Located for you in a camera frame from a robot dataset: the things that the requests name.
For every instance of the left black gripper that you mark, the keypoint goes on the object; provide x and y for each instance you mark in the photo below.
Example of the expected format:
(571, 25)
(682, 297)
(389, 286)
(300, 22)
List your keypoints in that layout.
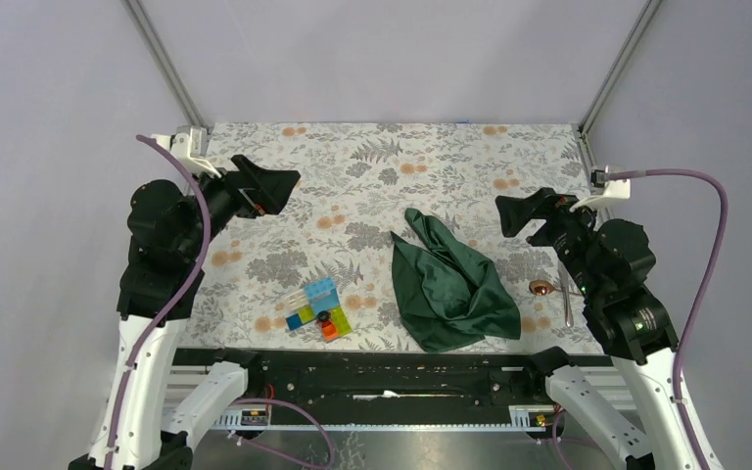
(267, 189)

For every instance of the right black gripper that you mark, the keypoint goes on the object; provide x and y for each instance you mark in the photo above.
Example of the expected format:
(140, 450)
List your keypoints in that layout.
(544, 203)

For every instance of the dark green cloth napkin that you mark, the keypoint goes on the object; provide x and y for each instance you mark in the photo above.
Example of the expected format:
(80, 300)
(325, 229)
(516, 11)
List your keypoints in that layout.
(449, 295)

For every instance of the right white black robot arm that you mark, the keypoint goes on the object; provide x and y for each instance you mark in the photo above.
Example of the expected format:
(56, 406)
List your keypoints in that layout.
(609, 265)

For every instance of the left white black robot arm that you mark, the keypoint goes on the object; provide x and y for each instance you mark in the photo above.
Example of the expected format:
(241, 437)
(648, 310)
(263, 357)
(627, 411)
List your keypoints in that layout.
(170, 237)

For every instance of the copper spoon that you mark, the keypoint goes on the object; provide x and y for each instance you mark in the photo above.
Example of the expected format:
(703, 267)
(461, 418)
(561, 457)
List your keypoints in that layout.
(543, 288)

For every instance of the floral patterned table mat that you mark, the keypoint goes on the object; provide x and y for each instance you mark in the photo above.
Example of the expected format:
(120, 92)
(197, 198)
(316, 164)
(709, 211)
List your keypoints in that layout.
(357, 180)

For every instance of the silver table knife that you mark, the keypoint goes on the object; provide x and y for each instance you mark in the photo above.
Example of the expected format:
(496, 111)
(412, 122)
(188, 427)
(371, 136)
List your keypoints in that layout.
(564, 279)

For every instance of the colourful toy brick assembly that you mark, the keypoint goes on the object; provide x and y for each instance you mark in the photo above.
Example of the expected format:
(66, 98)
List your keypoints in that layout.
(318, 303)

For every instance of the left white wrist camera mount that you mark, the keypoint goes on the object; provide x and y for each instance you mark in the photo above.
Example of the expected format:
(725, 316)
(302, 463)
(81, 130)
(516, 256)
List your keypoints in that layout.
(188, 144)

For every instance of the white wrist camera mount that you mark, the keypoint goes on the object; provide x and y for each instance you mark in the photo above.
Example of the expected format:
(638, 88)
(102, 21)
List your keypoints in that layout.
(605, 190)
(188, 144)

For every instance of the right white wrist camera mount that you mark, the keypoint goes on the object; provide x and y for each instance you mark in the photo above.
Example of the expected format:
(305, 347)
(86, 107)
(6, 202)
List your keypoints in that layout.
(605, 190)

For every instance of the left aluminium frame post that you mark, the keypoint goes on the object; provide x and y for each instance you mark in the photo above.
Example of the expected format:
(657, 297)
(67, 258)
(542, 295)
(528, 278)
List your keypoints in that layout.
(163, 62)

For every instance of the aluminium frame post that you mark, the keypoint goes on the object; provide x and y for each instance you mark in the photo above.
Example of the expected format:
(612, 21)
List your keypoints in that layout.
(644, 20)
(163, 62)

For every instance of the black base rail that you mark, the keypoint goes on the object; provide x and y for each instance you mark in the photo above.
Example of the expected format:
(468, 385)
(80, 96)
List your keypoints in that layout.
(386, 388)

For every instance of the right aluminium frame post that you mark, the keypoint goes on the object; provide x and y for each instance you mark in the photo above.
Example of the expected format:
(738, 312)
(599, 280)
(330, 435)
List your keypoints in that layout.
(644, 20)

